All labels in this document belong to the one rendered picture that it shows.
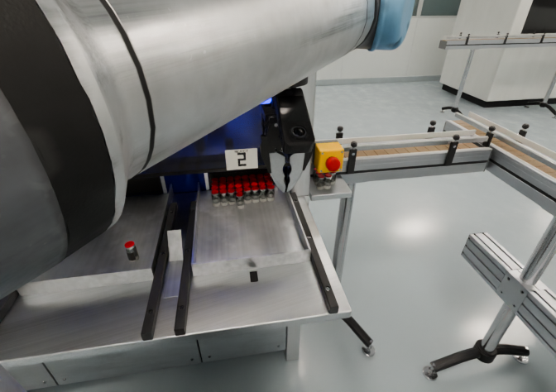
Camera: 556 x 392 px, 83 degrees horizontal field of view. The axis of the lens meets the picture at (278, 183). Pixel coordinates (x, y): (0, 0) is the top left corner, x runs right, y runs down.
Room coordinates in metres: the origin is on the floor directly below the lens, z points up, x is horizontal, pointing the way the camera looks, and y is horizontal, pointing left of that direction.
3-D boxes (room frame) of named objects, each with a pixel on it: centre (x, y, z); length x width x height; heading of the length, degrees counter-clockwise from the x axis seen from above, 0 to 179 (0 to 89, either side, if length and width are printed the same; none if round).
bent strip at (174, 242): (0.49, 0.23, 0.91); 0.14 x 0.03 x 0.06; 10
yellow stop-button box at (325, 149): (0.82, -0.15, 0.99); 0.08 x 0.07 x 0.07; 9
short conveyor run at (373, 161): (1.01, -0.41, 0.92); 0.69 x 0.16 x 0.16; 99
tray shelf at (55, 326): (0.57, 0.24, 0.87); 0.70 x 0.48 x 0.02; 99
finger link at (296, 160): (0.52, -0.03, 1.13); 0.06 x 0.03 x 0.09; 9
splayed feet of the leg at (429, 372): (0.76, -0.87, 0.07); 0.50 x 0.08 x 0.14; 99
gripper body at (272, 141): (0.52, -0.01, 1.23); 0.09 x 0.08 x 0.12; 9
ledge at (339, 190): (0.86, -0.15, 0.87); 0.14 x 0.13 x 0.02; 9
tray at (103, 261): (0.61, 0.42, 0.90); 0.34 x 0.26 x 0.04; 9
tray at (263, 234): (0.66, 0.08, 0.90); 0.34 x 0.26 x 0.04; 10
